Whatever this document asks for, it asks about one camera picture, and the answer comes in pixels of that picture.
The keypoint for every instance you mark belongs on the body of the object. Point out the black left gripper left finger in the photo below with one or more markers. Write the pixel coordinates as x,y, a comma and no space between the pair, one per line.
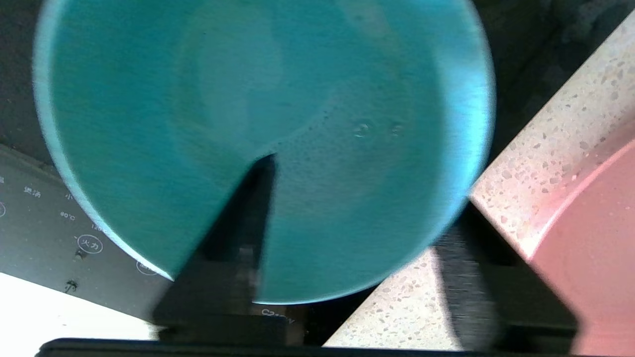
228,258

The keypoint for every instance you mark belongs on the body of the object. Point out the black cooktop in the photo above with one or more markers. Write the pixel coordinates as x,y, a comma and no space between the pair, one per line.
49,223

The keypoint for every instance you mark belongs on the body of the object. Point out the teal bowl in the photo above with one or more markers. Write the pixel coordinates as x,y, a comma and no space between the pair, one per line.
278,124

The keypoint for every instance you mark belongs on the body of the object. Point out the pink plate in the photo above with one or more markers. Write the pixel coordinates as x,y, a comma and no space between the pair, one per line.
590,258

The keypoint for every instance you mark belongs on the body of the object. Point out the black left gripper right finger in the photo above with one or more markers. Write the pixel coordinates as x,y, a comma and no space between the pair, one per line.
496,287

